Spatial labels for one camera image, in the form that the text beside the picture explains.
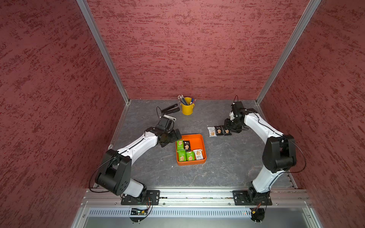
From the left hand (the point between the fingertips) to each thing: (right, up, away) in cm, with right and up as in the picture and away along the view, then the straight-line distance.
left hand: (175, 141), depth 87 cm
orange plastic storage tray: (+14, -3, +8) cm, 17 cm away
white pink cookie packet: (+26, +5, +13) cm, 29 cm away
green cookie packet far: (+3, -3, +3) cm, 5 cm away
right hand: (+33, +6, +3) cm, 34 cm away
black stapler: (-5, +21, +26) cm, 34 cm away
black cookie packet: (+31, +5, +13) cm, 34 cm away
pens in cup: (+4, +28, +13) cm, 31 cm away
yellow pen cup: (+8, +20, +20) cm, 30 cm away
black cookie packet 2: (+7, -4, +5) cm, 9 cm away
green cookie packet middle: (+9, -9, 0) cm, 13 cm away
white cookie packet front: (+15, -8, 0) cm, 17 cm away
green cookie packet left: (+4, -9, 0) cm, 10 cm away
